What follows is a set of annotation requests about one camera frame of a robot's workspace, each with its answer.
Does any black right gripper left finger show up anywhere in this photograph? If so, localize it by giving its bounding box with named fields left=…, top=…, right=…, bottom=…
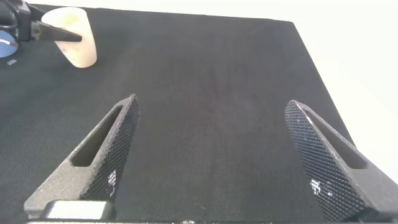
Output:
left=24, top=93, right=140, bottom=218

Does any beige plastic cup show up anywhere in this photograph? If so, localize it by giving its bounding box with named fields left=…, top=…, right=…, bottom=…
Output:
left=41, top=6, right=98, bottom=68

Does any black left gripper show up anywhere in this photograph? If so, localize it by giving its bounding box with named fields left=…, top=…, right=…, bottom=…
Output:
left=0, top=0, right=83, bottom=43

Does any blue plastic cup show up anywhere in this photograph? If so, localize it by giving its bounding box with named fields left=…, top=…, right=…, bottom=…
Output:
left=0, top=39, right=19, bottom=58

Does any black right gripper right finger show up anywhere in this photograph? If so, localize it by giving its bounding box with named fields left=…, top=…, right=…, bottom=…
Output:
left=284, top=100, right=398, bottom=222

